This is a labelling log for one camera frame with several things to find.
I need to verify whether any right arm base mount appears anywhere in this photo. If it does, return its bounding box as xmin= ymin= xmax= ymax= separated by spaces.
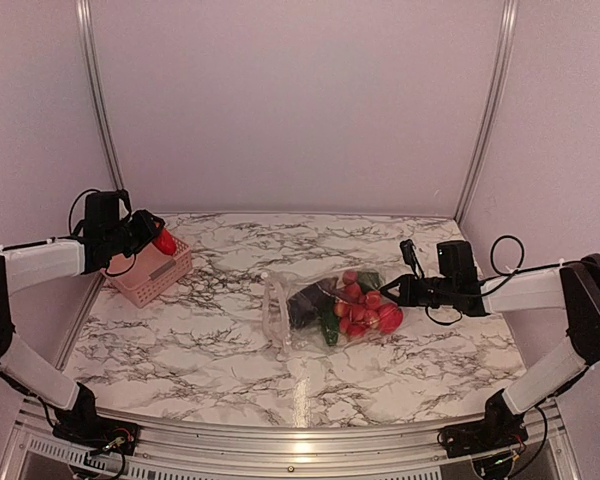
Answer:
xmin=437 ymin=420 xmax=529 ymax=458

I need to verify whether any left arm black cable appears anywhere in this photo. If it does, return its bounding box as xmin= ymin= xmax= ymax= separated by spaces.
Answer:
xmin=68 ymin=188 xmax=134 ymax=279

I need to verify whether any green fake cucumber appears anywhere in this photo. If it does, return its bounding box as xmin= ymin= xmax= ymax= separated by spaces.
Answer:
xmin=320 ymin=309 xmax=340 ymax=346

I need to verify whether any red fake pepper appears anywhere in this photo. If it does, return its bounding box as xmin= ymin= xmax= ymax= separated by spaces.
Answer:
xmin=152 ymin=229 xmax=177 ymax=256

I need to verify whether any green fake leafy vegetable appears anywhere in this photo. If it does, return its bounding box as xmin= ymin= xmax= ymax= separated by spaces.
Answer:
xmin=357 ymin=270 xmax=383 ymax=294

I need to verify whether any dark purple fake eggplant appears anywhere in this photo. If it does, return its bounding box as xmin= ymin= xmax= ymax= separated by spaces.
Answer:
xmin=286 ymin=277 xmax=337 ymax=330

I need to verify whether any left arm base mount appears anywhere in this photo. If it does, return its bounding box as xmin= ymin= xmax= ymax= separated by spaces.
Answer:
xmin=53 ymin=409 xmax=140 ymax=456

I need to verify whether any red fake tomato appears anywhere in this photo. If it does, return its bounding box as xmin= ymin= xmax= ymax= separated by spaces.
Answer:
xmin=377 ymin=303 xmax=404 ymax=335

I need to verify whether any aluminium frame post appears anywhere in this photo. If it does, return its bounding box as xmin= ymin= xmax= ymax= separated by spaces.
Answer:
xmin=76 ymin=0 xmax=125 ymax=189
xmin=454 ymin=0 xmax=519 ymax=225

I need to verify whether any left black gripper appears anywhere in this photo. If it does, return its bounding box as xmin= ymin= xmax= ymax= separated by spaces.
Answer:
xmin=104 ymin=209 xmax=163 ymax=258

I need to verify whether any front aluminium rail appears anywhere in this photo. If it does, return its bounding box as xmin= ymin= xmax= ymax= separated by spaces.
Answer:
xmin=9 ymin=399 xmax=576 ymax=480

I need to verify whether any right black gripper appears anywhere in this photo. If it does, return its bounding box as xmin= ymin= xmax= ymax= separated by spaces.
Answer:
xmin=380 ymin=273 xmax=457 ymax=307

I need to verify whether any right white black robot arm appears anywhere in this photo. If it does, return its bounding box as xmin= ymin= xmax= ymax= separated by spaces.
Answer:
xmin=380 ymin=240 xmax=600 ymax=448

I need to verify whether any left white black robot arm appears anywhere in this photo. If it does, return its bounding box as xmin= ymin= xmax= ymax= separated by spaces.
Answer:
xmin=0 ymin=189 xmax=165 ymax=445

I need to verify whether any pink plastic basket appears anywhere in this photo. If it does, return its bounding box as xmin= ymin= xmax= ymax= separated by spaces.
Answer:
xmin=102 ymin=237 xmax=192 ymax=308

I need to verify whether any right aluminium frame post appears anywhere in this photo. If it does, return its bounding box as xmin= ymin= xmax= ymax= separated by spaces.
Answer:
xmin=454 ymin=0 xmax=519 ymax=225

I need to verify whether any left aluminium frame post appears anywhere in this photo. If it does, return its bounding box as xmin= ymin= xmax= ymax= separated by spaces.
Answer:
xmin=76 ymin=0 xmax=125 ymax=189

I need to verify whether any clear zip top bag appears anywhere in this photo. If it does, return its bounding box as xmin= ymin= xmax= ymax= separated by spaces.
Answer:
xmin=262 ymin=268 xmax=404 ymax=353

